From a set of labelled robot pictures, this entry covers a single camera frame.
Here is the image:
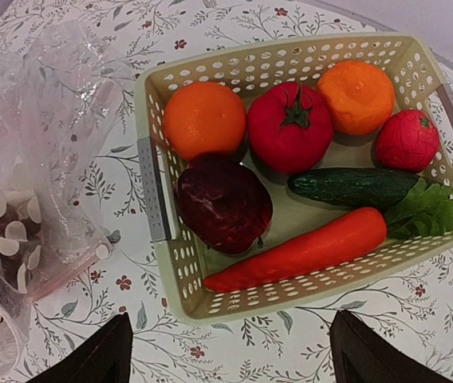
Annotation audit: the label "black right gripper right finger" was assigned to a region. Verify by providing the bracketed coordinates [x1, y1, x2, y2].
[329, 310, 450, 383]

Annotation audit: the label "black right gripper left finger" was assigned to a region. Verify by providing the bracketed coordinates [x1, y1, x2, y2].
[38, 313, 133, 383]

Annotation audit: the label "dark red toy onion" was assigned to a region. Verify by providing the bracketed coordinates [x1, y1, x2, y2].
[173, 153, 273, 256]

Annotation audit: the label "red toy pepper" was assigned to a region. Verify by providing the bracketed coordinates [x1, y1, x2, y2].
[247, 82, 333, 174]

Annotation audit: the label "clear pink-zipper zip bag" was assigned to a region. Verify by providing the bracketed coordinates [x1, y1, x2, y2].
[0, 20, 134, 298]

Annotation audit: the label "dark purple toy grapes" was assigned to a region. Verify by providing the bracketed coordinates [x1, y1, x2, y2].
[0, 204, 42, 286]

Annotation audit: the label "clear white-dotted zip bag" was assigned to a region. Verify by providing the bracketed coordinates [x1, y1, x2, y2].
[0, 164, 41, 376]

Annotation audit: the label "orange toy carrot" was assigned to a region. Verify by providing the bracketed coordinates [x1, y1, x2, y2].
[203, 207, 388, 293]

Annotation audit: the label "green toy vegetable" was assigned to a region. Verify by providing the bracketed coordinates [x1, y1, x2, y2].
[384, 177, 453, 240]

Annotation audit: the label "dark green toy cucumber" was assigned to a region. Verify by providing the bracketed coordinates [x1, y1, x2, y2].
[287, 168, 419, 211]

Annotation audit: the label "red toy tomato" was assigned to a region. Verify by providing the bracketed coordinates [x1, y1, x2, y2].
[375, 109, 440, 173]

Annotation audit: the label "orange toy fruit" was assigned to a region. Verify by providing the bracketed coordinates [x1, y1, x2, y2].
[163, 81, 246, 161]
[317, 61, 396, 136]

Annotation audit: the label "beige perforated plastic basket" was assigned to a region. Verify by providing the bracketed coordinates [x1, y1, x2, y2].
[135, 33, 453, 324]

